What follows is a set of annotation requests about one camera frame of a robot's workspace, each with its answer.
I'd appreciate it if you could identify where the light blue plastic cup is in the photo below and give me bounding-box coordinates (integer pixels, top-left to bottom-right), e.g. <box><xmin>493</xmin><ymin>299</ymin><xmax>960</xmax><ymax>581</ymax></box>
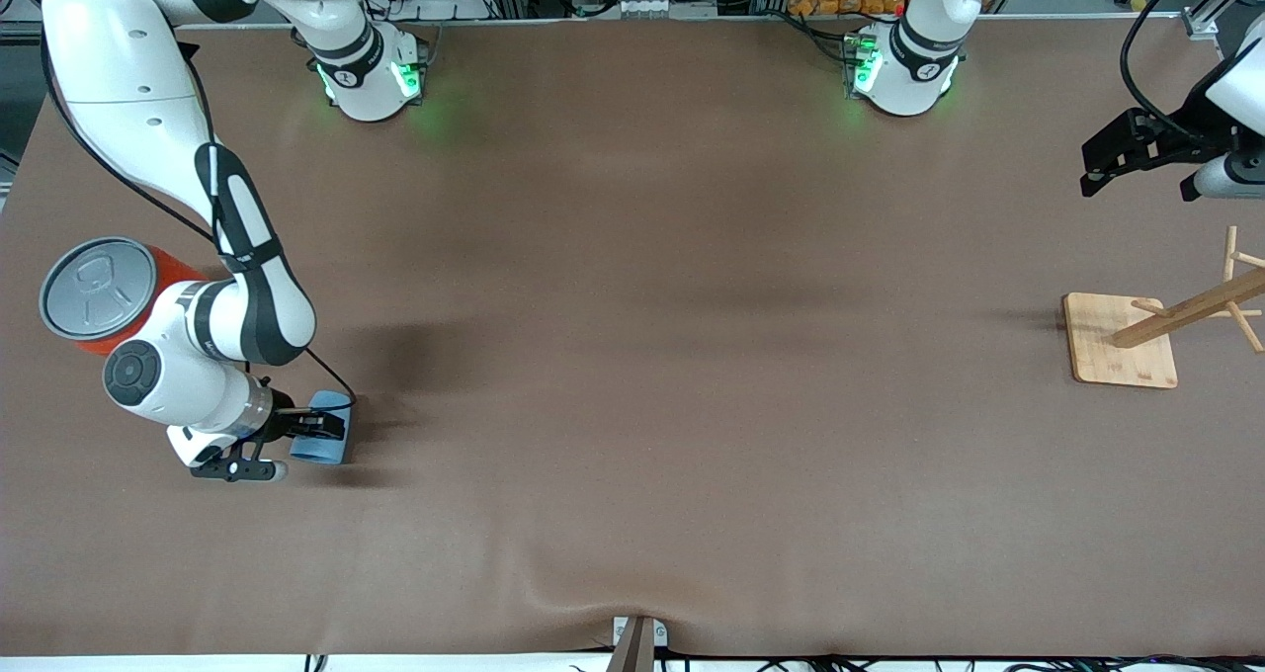
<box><xmin>290</xmin><ymin>390</ymin><xmax>355</xmax><ymax>466</ymax></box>

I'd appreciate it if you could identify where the wooden cup rack stand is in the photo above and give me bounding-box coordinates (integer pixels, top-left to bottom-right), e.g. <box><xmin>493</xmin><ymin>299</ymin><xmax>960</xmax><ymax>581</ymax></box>
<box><xmin>1062</xmin><ymin>225</ymin><xmax>1265</xmax><ymax>389</ymax></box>

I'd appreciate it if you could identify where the orange can with silver lid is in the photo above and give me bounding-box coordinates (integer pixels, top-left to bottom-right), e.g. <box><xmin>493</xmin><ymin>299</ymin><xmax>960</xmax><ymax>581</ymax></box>
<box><xmin>38</xmin><ymin>235</ymin><xmax>213</xmax><ymax>357</ymax></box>

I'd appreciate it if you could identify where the brown table cover cloth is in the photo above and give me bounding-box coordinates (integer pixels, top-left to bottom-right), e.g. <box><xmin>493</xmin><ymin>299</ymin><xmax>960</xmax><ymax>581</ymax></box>
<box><xmin>0</xmin><ymin>15</ymin><xmax>1265</xmax><ymax>658</ymax></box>

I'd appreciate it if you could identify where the white terminal block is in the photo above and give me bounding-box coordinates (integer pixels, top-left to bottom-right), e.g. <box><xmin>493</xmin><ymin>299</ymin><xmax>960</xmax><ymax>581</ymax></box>
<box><xmin>618</xmin><ymin>0</ymin><xmax>717</xmax><ymax>19</ymax></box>

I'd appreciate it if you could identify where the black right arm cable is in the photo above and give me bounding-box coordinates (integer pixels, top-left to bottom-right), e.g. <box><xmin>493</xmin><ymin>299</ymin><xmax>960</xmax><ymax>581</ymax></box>
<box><xmin>38</xmin><ymin>20</ymin><xmax>357</xmax><ymax>426</ymax></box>

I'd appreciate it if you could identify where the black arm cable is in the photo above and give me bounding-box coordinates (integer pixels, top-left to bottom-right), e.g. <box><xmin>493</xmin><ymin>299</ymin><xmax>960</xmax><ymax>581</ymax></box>
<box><xmin>1119</xmin><ymin>0</ymin><xmax>1217</xmax><ymax>144</ymax></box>
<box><xmin>38</xmin><ymin>20</ymin><xmax>357</xmax><ymax>426</ymax></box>

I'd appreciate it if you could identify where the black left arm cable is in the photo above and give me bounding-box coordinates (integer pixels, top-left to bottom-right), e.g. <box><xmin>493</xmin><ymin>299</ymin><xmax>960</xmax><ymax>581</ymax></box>
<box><xmin>1119</xmin><ymin>0</ymin><xmax>1217</xmax><ymax>144</ymax></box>

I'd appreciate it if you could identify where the metal table clamp bracket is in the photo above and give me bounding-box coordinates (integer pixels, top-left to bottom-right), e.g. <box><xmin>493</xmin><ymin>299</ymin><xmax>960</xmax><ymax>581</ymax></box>
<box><xmin>608</xmin><ymin>615</ymin><xmax>669</xmax><ymax>672</ymax></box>

